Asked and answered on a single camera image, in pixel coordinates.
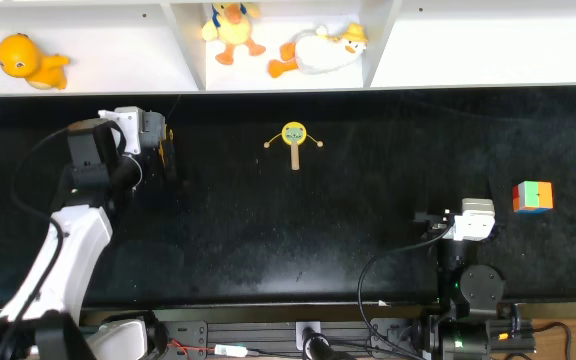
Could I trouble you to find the grey and yellow toy truck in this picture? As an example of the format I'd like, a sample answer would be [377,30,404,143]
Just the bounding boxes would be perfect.
[140,110,178,179]

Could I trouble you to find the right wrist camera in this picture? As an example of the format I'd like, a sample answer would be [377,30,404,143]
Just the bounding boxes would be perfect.
[448,197,497,243]

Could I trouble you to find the yellow rubber duck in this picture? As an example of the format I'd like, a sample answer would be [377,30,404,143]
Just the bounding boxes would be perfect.
[0,32,72,92]

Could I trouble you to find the many-coloured puzzle cube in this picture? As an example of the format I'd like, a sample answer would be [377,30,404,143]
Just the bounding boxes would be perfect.
[511,180,555,215]

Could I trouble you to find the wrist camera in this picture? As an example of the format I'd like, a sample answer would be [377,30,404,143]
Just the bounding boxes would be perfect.
[448,197,497,243]
[97,105,144,156]

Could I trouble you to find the white shelf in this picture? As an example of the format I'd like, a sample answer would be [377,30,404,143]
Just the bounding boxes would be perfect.
[0,0,576,98]

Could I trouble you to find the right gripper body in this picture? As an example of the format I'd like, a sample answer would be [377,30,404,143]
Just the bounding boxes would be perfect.
[412,211,455,234]

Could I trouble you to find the mounting rail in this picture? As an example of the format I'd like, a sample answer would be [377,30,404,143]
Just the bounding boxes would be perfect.
[80,304,574,360]

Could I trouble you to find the white plush duck yellow hat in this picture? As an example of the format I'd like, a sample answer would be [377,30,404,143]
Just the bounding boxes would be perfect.
[267,22,369,79]

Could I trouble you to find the yellow rattle drum toy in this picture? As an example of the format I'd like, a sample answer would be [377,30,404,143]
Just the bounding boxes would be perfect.
[262,121,325,172]

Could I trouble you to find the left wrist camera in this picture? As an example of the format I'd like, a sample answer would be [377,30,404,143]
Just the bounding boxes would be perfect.
[97,105,144,156]

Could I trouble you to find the black cable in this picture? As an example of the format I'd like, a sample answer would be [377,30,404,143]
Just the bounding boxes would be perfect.
[356,225,453,360]
[0,124,77,360]

